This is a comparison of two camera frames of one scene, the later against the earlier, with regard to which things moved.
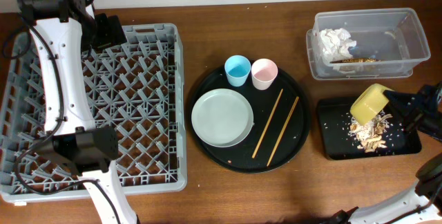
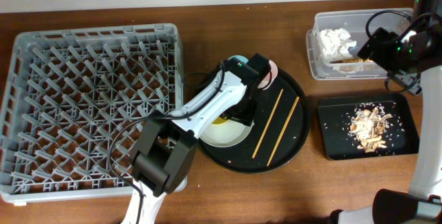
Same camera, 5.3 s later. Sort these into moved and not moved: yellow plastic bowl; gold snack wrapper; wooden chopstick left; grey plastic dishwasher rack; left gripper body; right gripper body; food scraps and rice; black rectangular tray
Moved: left gripper body; right gripper body; yellow plastic bowl
Not moved: food scraps and rice; grey plastic dishwasher rack; black rectangular tray; gold snack wrapper; wooden chopstick left
